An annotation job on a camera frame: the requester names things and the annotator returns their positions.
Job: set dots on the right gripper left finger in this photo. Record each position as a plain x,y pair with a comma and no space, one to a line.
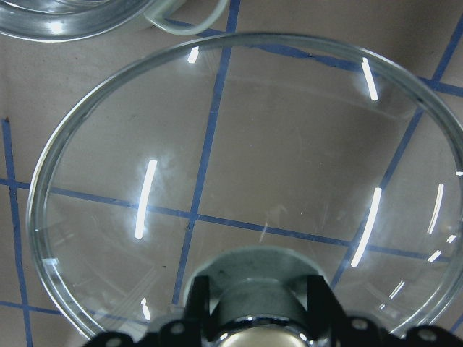
188,330

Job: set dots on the glass pot lid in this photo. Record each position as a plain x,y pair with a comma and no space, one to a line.
246,144

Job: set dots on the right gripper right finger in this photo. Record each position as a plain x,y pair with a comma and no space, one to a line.
325,316

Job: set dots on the pale green steel pot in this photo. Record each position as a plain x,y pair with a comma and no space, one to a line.
66,21

